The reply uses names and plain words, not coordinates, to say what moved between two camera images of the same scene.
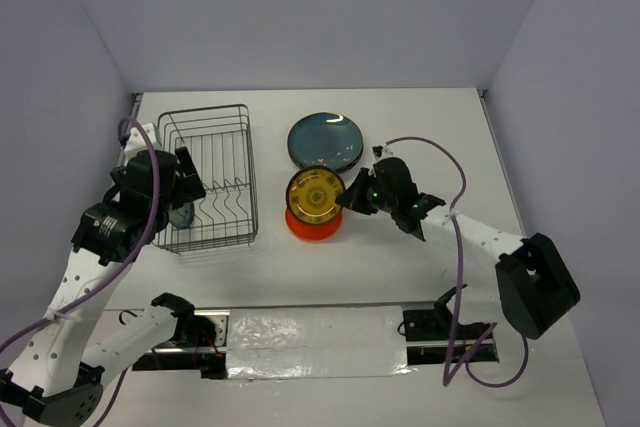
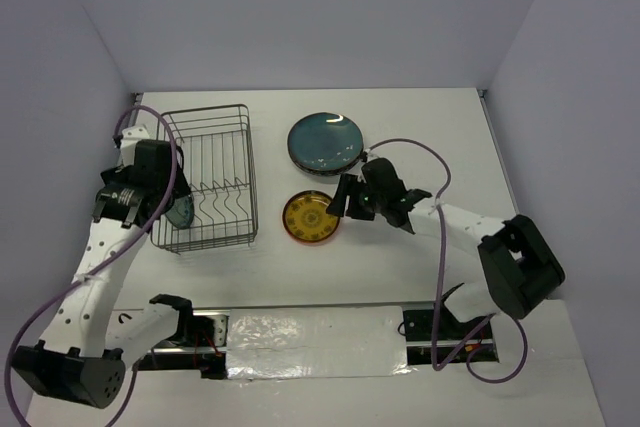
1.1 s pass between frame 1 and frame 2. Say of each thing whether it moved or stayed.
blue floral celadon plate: stayed
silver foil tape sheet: stayed
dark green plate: stayed
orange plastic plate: moved
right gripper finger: moved
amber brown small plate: moved
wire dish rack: stayed
